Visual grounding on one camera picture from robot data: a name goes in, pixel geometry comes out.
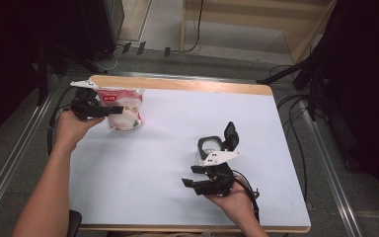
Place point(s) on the small black block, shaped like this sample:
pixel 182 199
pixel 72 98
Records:
pixel 126 47
pixel 167 51
pixel 141 48

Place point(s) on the person's right hand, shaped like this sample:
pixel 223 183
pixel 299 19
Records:
pixel 237 204

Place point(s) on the dark curtain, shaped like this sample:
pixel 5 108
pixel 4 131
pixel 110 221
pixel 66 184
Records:
pixel 6 49
pixel 368 65

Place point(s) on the black stool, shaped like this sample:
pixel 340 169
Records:
pixel 75 223

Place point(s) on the black cabinet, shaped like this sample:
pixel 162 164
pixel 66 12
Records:
pixel 102 26

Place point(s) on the clear container with black lid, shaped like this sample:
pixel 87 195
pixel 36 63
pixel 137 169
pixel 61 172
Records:
pixel 231 138

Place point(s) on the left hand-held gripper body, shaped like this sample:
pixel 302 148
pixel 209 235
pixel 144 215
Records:
pixel 87 107

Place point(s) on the white and red food bag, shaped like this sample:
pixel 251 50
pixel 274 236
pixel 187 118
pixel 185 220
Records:
pixel 128 121

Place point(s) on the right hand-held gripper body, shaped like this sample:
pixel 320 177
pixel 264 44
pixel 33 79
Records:
pixel 218 179

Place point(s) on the yellow tape strip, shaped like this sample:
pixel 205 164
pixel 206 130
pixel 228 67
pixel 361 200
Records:
pixel 378 214

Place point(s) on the metal floor rail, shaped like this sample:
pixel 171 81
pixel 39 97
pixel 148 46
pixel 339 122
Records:
pixel 13 154
pixel 335 181
pixel 177 76

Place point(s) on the light wooden frame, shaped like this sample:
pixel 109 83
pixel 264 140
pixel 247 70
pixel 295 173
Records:
pixel 230 15

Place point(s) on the person's left hand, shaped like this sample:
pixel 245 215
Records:
pixel 72 130

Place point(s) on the white paper sheet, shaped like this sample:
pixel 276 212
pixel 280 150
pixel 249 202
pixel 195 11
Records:
pixel 144 171

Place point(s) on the black stand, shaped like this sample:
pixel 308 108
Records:
pixel 283 74
pixel 42 75

